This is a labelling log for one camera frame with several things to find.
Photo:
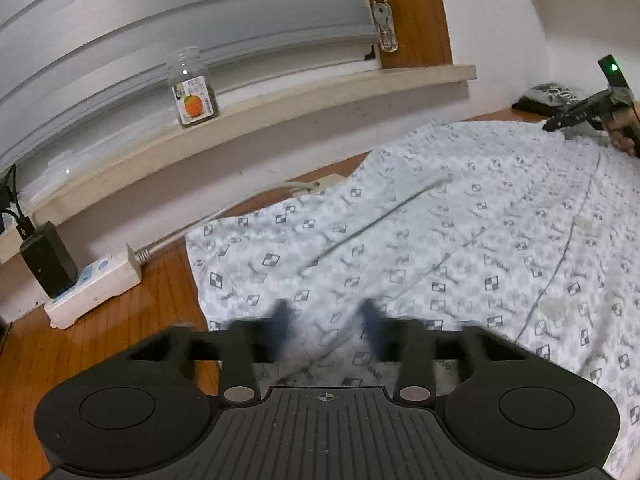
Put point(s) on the black power adapter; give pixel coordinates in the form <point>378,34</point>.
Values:
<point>47,260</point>

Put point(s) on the white power strip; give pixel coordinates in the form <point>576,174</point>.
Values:
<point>95,285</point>

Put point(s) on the wooden window frame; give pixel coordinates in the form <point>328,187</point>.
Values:
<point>420,10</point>

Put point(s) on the grey window blind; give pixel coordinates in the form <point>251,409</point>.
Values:
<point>150,25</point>

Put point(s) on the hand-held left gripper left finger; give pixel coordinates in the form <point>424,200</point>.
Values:
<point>282,325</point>

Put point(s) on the person's right hand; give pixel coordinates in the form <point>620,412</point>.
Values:
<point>622,135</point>

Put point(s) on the beige floor outlet plate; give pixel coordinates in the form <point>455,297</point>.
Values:
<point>325,182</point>

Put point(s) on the black folded garment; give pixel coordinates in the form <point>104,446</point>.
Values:
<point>530,107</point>

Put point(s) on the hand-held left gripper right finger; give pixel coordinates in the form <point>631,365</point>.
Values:
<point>372,325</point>

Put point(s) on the clear jar with orange label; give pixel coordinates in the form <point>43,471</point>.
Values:
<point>192,95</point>

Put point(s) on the white patterned shirt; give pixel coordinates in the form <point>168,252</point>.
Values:
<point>450,220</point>

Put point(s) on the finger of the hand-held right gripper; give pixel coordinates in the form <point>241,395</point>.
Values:
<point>575,120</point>
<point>590,102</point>

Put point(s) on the grey printed t-shirt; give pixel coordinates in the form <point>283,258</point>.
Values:
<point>550,94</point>

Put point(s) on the beige window sill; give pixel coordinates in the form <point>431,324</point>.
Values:
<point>300,105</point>

